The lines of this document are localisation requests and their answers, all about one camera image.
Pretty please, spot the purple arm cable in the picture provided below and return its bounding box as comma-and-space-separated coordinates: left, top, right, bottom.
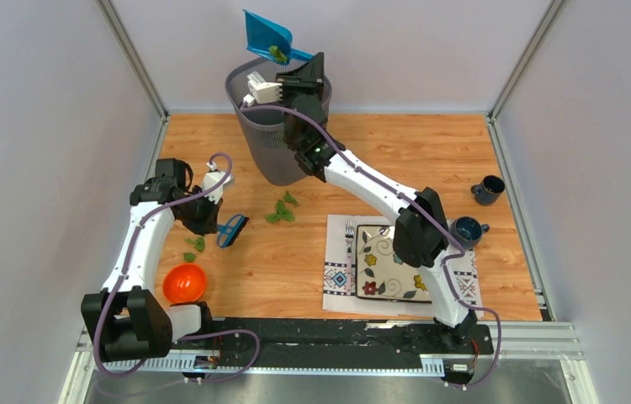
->
91, 152, 262, 385
240, 103, 503, 390

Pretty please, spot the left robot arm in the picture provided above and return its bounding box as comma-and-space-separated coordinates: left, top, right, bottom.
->
81, 157, 234, 364

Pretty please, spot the dark blue mug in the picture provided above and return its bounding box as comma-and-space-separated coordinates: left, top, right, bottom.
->
449, 216, 490, 250
470, 175, 506, 206

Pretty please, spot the blue hand brush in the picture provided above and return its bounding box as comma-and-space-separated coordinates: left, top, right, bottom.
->
216, 214, 249, 248

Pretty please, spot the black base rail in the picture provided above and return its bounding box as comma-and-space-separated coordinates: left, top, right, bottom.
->
173, 317, 494, 369

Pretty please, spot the grey mesh waste bin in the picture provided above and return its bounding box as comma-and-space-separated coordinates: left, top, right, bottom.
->
225, 58, 336, 186

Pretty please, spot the dark blue mug near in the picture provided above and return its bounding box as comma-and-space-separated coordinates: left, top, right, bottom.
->
449, 216, 490, 250

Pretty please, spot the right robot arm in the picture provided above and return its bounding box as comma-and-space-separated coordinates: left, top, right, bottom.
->
276, 53, 479, 353

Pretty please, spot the green paper scrap pair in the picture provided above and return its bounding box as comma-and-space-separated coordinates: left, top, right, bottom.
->
184, 237, 205, 253

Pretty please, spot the dark blue mug far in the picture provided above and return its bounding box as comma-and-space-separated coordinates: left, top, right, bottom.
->
470, 175, 506, 206

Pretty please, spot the blue dustpan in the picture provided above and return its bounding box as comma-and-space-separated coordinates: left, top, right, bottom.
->
243, 9, 313, 66

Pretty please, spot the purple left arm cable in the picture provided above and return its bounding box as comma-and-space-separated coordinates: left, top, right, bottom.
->
91, 152, 262, 385

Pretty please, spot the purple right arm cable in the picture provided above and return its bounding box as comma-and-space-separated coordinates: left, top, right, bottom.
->
240, 103, 503, 390

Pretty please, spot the square floral plate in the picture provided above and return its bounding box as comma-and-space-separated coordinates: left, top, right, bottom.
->
355, 225, 431, 303

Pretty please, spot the orange bowl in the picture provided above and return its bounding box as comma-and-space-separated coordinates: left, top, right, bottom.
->
162, 263, 208, 305

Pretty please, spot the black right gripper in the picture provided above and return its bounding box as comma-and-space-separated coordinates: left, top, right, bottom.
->
277, 56, 326, 146

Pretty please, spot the silver fork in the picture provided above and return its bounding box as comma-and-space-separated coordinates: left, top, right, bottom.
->
345, 219, 355, 295

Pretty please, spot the white patterned placemat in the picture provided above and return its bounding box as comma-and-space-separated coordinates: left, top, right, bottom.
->
322, 213, 484, 319

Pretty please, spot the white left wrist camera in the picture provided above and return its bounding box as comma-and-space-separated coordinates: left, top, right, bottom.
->
201, 162, 234, 205

